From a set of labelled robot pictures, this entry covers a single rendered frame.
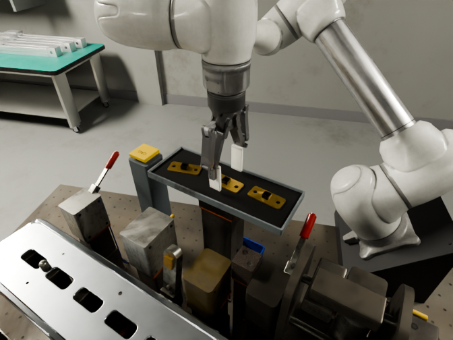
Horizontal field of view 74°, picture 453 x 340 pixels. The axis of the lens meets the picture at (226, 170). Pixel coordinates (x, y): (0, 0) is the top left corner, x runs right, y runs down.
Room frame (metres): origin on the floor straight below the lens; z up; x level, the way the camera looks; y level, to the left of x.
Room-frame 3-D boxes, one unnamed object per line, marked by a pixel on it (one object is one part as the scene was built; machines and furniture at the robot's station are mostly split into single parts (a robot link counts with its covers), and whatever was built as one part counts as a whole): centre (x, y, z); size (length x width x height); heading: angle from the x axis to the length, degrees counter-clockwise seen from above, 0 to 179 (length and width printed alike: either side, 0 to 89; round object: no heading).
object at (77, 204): (0.61, 0.40, 0.88); 0.12 x 0.07 x 0.36; 149
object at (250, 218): (0.55, 0.01, 1.16); 0.37 x 0.14 x 0.02; 59
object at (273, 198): (0.50, -0.09, 1.17); 0.08 x 0.04 x 0.01; 54
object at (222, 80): (0.55, 0.00, 1.43); 0.09 x 0.09 x 0.06
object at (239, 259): (0.38, -0.04, 0.90); 0.05 x 0.05 x 0.40; 59
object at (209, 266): (0.38, 0.03, 0.89); 0.12 x 0.08 x 0.38; 149
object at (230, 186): (0.55, 0.00, 1.17); 0.08 x 0.04 x 0.01; 54
